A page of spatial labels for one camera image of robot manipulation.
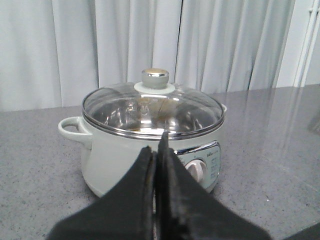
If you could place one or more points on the glass pot lid with knob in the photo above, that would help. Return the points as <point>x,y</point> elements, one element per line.
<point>147,109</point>

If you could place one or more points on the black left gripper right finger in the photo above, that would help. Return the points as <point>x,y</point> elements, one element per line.
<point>185,211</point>

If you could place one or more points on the pale green electric cooking pot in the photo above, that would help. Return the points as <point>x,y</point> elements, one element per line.
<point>106,157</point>

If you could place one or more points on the white curtain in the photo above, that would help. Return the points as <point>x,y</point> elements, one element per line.
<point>54,52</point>

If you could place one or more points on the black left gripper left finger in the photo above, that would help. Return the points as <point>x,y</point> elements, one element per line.
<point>123,213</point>

